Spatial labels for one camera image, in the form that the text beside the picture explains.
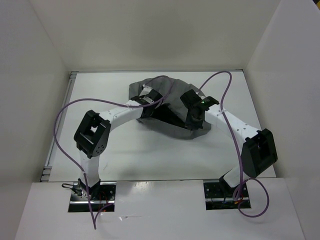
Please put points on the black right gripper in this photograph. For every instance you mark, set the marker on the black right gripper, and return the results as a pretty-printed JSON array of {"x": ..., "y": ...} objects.
[{"x": 191, "y": 125}]

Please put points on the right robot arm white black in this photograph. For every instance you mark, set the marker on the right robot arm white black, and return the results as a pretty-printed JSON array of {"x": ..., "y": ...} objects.
[{"x": 255, "y": 147}]

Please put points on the grey pleated skirt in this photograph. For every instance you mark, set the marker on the grey pleated skirt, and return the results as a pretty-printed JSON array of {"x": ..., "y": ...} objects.
[{"x": 169, "y": 118}]

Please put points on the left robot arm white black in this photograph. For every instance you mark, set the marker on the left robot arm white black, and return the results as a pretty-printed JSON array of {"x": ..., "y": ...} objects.
[{"x": 93, "y": 132}]

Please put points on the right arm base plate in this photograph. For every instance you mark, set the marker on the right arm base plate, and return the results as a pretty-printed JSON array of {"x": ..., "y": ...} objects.
[{"x": 219, "y": 197}]

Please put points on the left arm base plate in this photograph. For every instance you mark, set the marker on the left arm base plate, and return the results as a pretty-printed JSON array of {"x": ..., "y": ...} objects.
[{"x": 103, "y": 198}]

